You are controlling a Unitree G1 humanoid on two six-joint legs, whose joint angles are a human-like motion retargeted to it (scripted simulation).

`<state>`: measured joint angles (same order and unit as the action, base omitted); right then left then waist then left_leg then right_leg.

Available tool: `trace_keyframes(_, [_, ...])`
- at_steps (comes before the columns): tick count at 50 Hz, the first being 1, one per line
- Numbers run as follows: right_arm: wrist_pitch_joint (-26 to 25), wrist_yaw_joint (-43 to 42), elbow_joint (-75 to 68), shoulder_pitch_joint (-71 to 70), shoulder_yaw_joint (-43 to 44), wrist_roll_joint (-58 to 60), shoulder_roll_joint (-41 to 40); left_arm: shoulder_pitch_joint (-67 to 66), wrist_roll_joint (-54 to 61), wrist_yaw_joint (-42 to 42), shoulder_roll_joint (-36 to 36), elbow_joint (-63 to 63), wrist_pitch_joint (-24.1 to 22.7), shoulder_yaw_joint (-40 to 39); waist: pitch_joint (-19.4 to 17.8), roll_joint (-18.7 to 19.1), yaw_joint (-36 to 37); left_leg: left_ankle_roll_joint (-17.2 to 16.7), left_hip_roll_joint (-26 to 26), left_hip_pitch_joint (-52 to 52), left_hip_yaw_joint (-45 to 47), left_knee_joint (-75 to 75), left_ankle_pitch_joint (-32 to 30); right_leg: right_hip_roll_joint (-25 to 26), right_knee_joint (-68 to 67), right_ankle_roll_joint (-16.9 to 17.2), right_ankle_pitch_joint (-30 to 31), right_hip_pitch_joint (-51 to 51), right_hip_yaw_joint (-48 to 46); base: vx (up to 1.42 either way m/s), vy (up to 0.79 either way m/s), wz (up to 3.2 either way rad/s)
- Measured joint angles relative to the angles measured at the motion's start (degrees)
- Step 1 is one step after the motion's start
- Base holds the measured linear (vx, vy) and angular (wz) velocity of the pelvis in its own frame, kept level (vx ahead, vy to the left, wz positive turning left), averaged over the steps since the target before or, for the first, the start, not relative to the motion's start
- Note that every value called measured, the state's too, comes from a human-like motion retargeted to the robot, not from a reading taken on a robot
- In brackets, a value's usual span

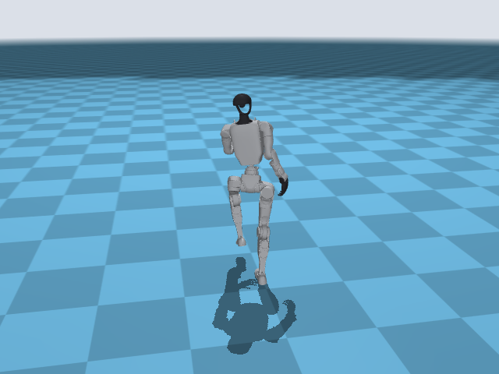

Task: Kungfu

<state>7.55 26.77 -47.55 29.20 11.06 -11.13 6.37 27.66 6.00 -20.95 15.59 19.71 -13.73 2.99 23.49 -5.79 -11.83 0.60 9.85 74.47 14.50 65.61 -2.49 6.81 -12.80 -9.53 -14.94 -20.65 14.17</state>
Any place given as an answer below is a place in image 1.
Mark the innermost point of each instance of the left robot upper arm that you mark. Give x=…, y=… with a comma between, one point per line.
x=226, y=139

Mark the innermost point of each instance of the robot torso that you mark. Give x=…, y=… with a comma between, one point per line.
x=248, y=145

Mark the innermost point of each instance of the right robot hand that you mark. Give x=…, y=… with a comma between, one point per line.
x=284, y=186

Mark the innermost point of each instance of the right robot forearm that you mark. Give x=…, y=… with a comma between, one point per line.
x=275, y=163

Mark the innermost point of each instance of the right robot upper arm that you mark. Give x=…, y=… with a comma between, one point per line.
x=267, y=130

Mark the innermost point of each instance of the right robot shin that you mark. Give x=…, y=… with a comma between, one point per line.
x=262, y=250

